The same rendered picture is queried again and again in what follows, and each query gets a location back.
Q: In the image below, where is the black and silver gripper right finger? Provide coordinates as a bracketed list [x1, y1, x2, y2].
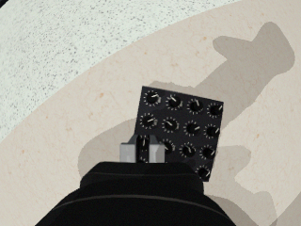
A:
[148, 135, 166, 163]

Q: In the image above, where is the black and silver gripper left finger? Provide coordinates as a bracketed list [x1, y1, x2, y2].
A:
[119, 135, 140, 163]

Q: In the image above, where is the black knob box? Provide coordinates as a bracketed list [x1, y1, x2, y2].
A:
[134, 86, 224, 182]

